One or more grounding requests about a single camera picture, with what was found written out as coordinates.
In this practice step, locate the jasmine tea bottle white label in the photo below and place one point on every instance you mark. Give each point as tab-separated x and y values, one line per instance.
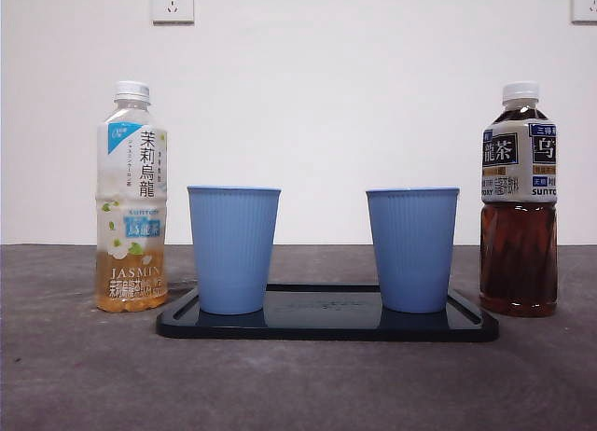
133	170

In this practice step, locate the dark oolong tea bottle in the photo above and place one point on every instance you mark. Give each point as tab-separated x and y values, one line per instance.
518	254

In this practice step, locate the light blue ribbed cup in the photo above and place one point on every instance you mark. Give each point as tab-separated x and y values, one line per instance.
233	249
412	249

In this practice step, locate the dark blue flat tray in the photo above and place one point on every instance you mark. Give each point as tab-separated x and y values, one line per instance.
322	326

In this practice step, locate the white wall socket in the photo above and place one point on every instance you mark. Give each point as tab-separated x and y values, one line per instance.
585	2
173	4

